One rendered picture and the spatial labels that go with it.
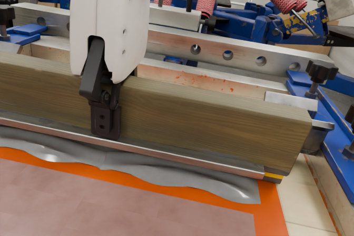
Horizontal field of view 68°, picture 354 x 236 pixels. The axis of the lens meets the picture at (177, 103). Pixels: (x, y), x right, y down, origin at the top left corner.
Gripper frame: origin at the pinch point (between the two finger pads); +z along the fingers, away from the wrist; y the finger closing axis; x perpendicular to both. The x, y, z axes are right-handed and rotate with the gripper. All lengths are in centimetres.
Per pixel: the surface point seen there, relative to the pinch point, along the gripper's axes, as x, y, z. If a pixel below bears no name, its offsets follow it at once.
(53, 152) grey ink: -5.8, 3.6, 5.0
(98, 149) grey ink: -1.3, 1.5, 5.0
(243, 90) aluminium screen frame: 17.3, -21.4, 3.5
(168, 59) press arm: -1.4, -48.3, 9.3
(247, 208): 16.5, 5.1, 5.6
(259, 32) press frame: 25, -68, 1
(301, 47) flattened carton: 152, -407, 74
